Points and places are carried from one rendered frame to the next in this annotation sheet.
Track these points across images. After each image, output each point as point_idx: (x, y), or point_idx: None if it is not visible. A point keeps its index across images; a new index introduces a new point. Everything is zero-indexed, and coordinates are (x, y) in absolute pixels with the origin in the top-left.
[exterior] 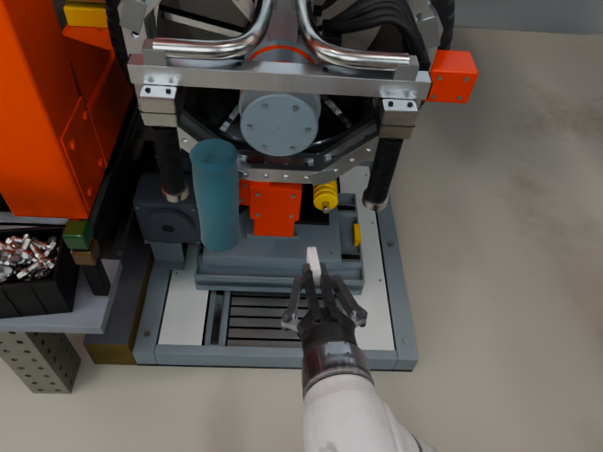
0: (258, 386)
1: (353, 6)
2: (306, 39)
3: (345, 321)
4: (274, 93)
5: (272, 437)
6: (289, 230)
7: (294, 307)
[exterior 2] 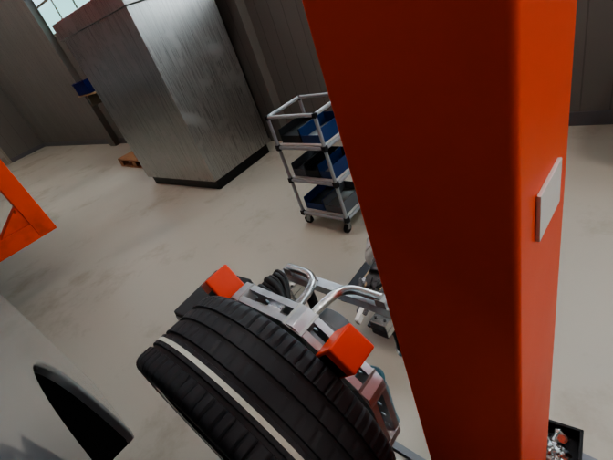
0: (406, 439)
1: (280, 289)
2: (314, 285)
3: (368, 277)
4: (334, 311)
5: (412, 408)
6: None
7: (381, 288)
